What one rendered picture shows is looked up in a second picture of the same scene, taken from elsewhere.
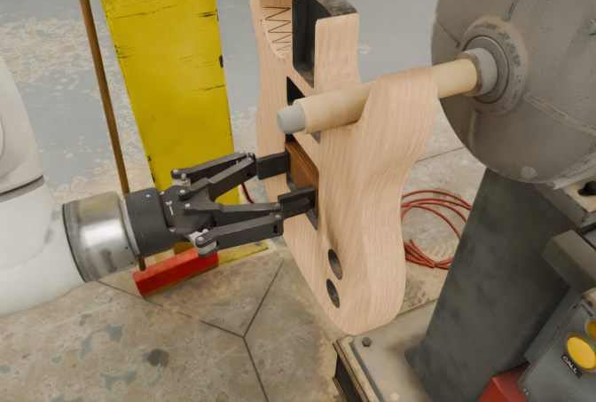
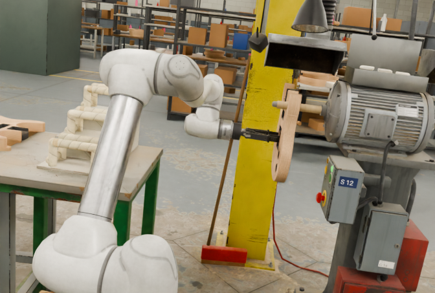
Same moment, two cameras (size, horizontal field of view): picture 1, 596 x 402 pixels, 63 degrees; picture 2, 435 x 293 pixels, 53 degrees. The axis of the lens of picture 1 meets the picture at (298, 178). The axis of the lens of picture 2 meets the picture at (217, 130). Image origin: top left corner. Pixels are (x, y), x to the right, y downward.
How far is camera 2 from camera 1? 1.45 m
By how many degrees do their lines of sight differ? 37
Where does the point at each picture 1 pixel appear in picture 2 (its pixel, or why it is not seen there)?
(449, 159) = not seen: hidden behind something
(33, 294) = (208, 130)
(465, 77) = (318, 108)
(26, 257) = (210, 121)
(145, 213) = (237, 125)
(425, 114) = (298, 101)
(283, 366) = not seen: outside the picture
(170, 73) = (257, 148)
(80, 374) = not seen: hidden behind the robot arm
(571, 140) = (334, 121)
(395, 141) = (290, 105)
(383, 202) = (290, 127)
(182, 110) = (257, 167)
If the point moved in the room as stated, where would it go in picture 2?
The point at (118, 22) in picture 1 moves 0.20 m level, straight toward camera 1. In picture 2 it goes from (246, 121) to (245, 128)
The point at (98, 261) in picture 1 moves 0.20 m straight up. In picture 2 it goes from (223, 129) to (228, 83)
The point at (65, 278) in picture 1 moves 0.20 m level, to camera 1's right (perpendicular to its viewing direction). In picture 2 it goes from (215, 130) to (257, 140)
